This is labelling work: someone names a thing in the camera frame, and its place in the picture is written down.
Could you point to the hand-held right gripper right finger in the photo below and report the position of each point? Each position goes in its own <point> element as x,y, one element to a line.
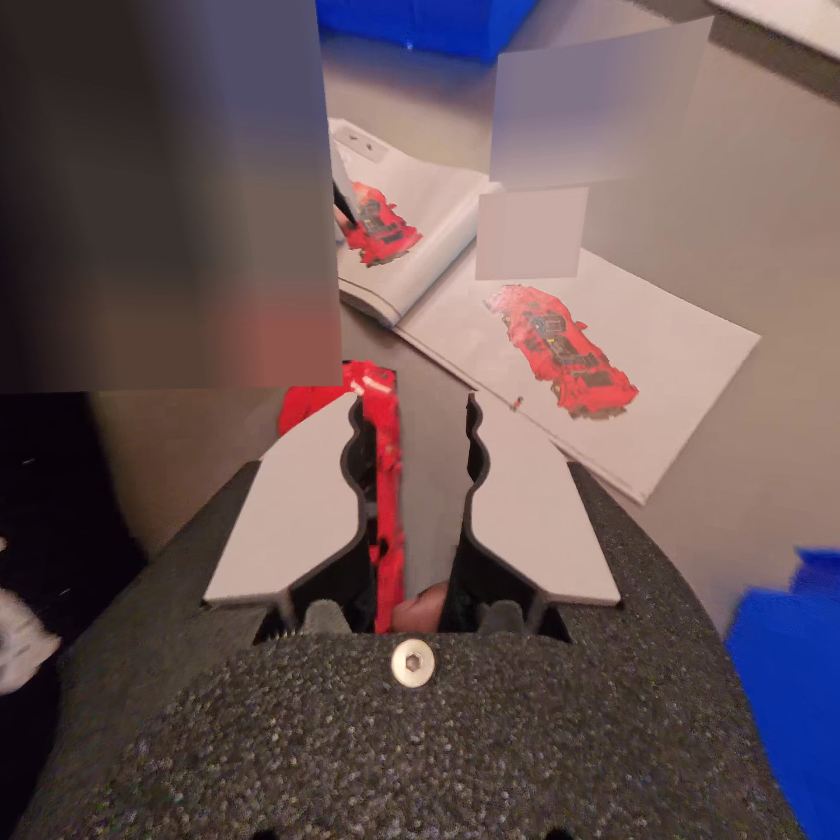
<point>538,525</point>

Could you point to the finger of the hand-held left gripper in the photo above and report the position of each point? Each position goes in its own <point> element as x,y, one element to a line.
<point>340,172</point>

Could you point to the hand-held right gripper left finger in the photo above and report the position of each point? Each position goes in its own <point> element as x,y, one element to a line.
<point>295,518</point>

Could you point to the red lego car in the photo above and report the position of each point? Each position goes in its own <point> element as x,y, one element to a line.
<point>384,420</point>

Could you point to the lego instruction booklet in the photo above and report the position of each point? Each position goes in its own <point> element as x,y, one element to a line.
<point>669,334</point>

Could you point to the person's right hand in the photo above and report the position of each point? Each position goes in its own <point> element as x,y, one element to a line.
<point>420,610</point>

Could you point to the blue plastic bin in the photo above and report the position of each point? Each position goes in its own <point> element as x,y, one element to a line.
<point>446,26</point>
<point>787,656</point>

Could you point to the white shoe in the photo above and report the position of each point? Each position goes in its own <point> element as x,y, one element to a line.
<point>23,636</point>

